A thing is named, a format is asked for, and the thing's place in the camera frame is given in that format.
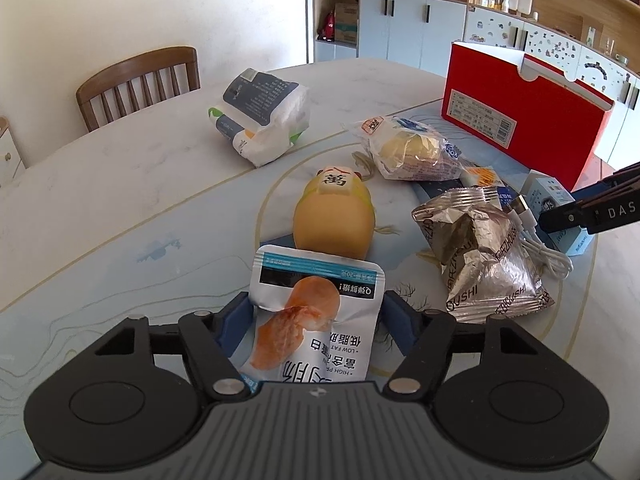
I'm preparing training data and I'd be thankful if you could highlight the light blue small box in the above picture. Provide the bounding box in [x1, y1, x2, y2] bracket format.
[519, 169, 597, 257]

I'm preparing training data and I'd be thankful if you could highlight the low grey-blue cabinet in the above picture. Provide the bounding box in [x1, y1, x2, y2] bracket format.
[313, 39, 359, 64]

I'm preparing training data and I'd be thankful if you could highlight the orange and white small packet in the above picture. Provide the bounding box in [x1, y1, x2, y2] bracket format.
[461, 167, 507, 192]

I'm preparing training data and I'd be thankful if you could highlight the white tissue pack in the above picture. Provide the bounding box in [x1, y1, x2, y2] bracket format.
[207, 67, 312, 169]

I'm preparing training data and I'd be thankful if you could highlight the red cardboard box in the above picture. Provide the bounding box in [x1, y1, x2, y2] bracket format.
[441, 40, 615, 192]

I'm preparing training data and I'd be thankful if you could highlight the clear bread packet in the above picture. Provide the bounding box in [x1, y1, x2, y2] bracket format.
[341, 115, 481, 182]

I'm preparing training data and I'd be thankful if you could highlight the dark blue flat box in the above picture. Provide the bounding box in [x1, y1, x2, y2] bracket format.
[411, 164, 522, 211]

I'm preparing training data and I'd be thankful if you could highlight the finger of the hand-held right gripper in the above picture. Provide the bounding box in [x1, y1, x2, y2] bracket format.
[571, 161, 640, 206]
[539, 200, 594, 234]

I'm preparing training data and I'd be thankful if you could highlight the brown cardboard box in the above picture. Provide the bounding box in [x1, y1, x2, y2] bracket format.
[333, 2, 360, 44]

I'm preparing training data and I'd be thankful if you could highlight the brown wooden chair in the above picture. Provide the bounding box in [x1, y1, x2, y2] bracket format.
[75, 46, 202, 134]

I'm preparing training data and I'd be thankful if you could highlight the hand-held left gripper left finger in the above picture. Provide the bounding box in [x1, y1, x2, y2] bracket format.
[101, 291, 254, 404]

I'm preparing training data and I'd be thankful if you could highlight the white sausage snack pouch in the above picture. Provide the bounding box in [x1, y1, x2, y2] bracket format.
[239, 244, 387, 386]

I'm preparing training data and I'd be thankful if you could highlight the plain grey-blue cabinet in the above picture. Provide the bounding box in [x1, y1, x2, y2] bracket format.
[359, 0, 469, 79]

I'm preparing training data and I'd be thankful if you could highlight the grey-blue cabinet with stickers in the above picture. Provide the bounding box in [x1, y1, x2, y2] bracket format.
[464, 4, 640, 163]

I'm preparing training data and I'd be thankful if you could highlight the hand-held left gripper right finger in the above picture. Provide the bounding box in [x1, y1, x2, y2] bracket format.
[381, 289, 534, 404]

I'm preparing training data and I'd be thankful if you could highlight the yellow plush toy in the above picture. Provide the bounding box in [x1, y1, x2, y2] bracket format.
[292, 164, 401, 263]

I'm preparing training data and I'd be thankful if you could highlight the small white cabinet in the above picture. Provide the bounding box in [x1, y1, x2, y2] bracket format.
[0, 116, 27, 188]

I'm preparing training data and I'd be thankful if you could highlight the silver foil snack packet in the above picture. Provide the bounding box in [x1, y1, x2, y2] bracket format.
[411, 186, 556, 324]

